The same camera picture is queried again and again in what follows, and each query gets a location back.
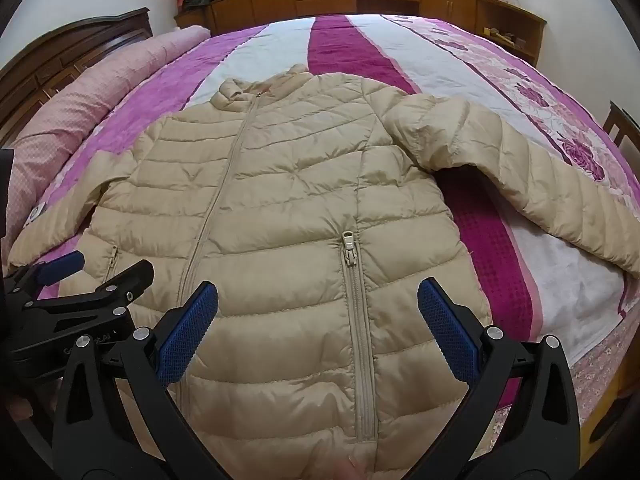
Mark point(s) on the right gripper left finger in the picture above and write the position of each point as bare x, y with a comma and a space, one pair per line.
115, 417

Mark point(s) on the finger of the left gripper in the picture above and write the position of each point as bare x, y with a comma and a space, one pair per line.
32, 279
81, 314

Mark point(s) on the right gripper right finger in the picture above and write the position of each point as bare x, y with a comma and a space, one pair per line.
540, 438

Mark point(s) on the beige puffer jacket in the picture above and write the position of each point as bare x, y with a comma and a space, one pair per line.
310, 202

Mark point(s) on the person left hand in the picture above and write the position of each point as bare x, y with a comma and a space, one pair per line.
22, 409

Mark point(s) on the white blanket controller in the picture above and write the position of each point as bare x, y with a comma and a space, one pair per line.
35, 213

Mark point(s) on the pink rolled quilt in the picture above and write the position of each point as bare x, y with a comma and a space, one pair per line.
56, 131

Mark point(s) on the purple floral bedspread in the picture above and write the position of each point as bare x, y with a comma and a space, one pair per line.
536, 284

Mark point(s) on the dark wooden headboard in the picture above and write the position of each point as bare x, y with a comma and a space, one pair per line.
51, 62

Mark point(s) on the wooden chair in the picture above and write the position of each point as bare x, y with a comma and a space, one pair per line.
627, 127

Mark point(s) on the brown wooden cabinet unit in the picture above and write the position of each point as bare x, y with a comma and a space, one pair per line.
518, 31

